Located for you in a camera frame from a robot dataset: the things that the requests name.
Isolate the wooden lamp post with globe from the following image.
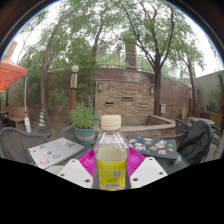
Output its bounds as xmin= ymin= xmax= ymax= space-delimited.
xmin=68 ymin=64 xmax=80 ymax=113

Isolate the wooden bench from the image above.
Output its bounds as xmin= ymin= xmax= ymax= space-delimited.
xmin=3 ymin=106 xmax=29 ymax=131

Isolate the blue and yellow striped cone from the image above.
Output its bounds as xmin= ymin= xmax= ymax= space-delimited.
xmin=38 ymin=108 xmax=48 ymax=128

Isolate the black laptop with stickers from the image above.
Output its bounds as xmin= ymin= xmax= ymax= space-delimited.
xmin=128 ymin=133 xmax=178 ymax=161

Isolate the clear bottle with yellow label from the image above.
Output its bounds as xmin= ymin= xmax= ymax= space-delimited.
xmin=93 ymin=114 xmax=130 ymax=192

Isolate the orange patio umbrella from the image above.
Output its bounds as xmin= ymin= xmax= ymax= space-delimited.
xmin=0 ymin=54 xmax=33 ymax=134

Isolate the green plant in teal pot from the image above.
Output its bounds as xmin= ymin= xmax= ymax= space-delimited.
xmin=68 ymin=99 xmax=100 ymax=146

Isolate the slim wooden lamp post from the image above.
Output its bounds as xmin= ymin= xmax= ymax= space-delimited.
xmin=187 ymin=83 xmax=194 ymax=118

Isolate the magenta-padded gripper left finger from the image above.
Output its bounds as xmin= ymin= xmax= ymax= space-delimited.
xmin=57 ymin=148 xmax=98 ymax=189

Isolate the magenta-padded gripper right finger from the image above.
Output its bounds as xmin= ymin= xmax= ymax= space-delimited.
xmin=127 ymin=146 xmax=168 ymax=190

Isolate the black jacket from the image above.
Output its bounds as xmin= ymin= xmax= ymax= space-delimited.
xmin=177 ymin=119 xmax=214 ymax=164

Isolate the silver laptop with stickers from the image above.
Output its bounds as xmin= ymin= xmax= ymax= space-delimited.
xmin=27 ymin=137 xmax=85 ymax=170

